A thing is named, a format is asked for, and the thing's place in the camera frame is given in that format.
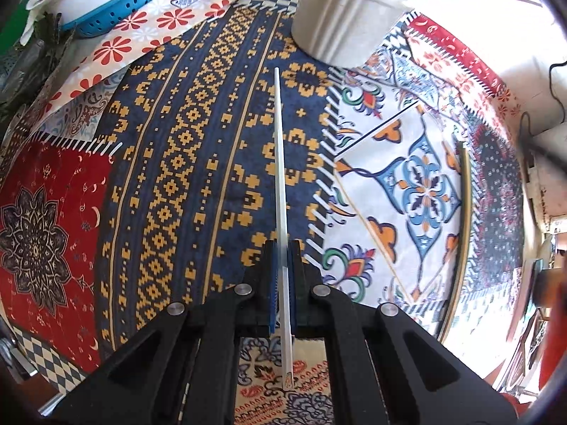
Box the green box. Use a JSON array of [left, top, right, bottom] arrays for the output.
[[0, 0, 33, 46]]

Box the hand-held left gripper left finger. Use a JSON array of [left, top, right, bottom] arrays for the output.
[[42, 239, 281, 425]]

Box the dark crumpled plastic bag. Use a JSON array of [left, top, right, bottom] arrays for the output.
[[0, 12, 77, 117]]

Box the blue perforated basket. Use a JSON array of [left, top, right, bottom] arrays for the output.
[[57, 0, 182, 38]]

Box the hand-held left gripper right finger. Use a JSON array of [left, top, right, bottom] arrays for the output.
[[286, 239, 519, 425]]

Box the white ribbed cup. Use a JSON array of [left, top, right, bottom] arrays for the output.
[[290, 0, 415, 66]]

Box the black power cable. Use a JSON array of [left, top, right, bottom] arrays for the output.
[[520, 46, 567, 151]]

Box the patterned patchwork tablecloth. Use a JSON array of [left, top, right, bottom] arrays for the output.
[[0, 0, 539, 425]]

